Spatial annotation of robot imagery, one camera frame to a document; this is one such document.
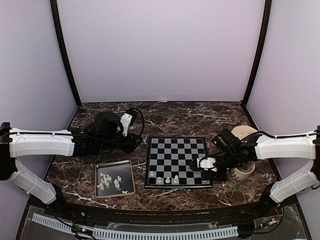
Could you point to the black left frame post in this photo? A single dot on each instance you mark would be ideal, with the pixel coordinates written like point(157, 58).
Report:
point(63, 51)

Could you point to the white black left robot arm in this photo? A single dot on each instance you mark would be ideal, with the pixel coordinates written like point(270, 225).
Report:
point(16, 143)

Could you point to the black grey chessboard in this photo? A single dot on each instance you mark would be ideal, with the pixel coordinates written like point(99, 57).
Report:
point(170, 156)

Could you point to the round wooden bird coaster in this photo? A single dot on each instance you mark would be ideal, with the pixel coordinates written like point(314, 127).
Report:
point(243, 131)

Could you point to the cream floral mug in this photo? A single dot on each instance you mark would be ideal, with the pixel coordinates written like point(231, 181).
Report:
point(237, 175)

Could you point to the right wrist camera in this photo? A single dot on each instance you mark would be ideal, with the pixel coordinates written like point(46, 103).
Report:
point(204, 163)

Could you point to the white chess piece cluster left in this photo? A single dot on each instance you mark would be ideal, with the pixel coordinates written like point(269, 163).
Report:
point(105, 179)

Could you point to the metal tray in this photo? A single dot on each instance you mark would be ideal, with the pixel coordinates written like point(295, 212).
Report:
point(121, 168)

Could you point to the black frame post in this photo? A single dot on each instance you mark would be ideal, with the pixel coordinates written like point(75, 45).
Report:
point(258, 53)
point(63, 51)

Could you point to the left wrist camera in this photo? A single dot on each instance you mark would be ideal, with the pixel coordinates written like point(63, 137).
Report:
point(126, 120)

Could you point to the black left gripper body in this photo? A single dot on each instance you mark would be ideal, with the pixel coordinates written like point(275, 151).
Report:
point(108, 143)

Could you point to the white slotted cable duct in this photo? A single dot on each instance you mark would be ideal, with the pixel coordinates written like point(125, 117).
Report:
point(121, 231)

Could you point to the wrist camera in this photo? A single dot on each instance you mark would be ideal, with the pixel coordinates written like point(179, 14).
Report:
point(126, 120)
point(204, 163)

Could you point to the black right frame post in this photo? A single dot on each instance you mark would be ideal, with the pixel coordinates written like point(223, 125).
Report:
point(258, 53)

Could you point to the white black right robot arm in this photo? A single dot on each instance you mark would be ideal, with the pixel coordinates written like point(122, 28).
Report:
point(236, 150)

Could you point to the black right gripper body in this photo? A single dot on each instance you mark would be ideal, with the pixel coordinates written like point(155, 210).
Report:
point(229, 159)

